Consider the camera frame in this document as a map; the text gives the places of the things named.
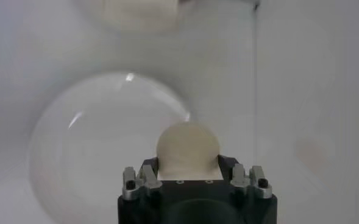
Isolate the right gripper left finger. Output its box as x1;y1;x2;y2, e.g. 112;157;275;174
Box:
122;156;164;201

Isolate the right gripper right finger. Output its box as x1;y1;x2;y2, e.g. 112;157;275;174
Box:
217;155;274;200

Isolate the white steamed baozi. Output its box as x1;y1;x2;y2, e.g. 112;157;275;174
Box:
156;121;224;181

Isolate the white round plate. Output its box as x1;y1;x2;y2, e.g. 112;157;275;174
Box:
28;72;192;224

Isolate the cream electric cooking pot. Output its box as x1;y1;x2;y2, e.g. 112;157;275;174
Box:
78;0;183;33

